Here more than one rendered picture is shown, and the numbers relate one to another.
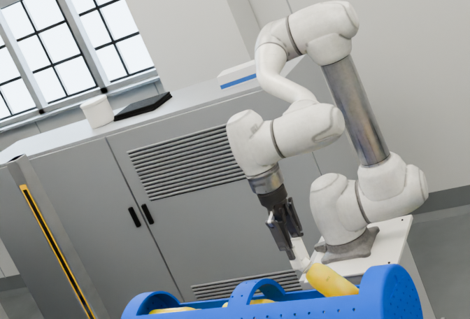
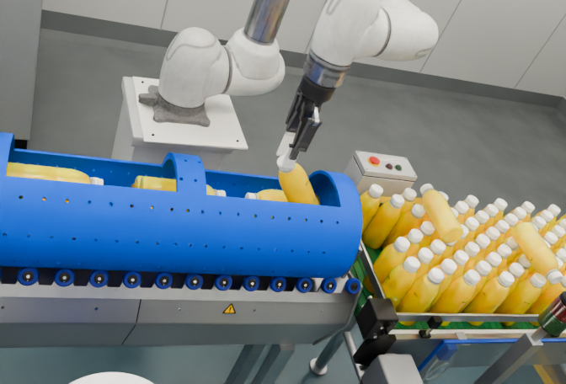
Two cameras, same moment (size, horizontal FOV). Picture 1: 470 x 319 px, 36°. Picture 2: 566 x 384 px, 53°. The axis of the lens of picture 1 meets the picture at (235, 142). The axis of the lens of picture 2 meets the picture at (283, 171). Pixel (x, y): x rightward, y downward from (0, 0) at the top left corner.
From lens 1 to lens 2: 158 cm
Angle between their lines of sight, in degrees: 59
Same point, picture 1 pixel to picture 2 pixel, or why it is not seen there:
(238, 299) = (193, 185)
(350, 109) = not seen: outside the picture
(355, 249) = (196, 115)
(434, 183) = (61, 4)
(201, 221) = not seen: outside the picture
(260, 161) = (360, 54)
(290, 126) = (409, 29)
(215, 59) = not seen: outside the picture
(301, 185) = not seen: outside the picture
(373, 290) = (354, 205)
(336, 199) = (212, 63)
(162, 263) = not seen: outside the picture
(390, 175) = (274, 59)
